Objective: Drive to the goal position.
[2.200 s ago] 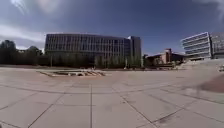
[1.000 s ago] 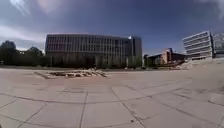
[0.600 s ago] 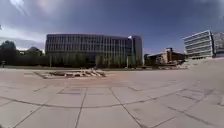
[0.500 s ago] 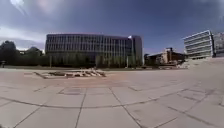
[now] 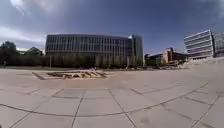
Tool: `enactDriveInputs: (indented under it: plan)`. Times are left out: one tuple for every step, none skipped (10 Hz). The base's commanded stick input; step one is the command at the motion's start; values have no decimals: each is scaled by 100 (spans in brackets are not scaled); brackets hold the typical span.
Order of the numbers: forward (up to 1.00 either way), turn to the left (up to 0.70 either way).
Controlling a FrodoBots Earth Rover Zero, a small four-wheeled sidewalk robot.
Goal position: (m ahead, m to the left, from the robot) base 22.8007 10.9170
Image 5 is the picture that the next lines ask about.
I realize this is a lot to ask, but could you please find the row of trees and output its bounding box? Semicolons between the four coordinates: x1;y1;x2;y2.
19;52;145;70

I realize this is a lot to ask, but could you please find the wide glass-fronted building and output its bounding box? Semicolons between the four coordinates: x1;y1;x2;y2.
44;33;145;67

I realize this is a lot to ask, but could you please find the pale stone slab plaza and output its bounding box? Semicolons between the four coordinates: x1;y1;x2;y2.
0;64;224;128

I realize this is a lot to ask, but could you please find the low brown building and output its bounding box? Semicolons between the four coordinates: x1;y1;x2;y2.
144;47;188;67

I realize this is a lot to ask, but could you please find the white banded office building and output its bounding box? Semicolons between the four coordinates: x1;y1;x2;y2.
183;29;224;61

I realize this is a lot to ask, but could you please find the pale gravel bank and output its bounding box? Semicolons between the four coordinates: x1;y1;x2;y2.
179;57;224;70

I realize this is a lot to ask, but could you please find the dark leafy tree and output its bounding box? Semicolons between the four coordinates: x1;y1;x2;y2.
0;40;22;67

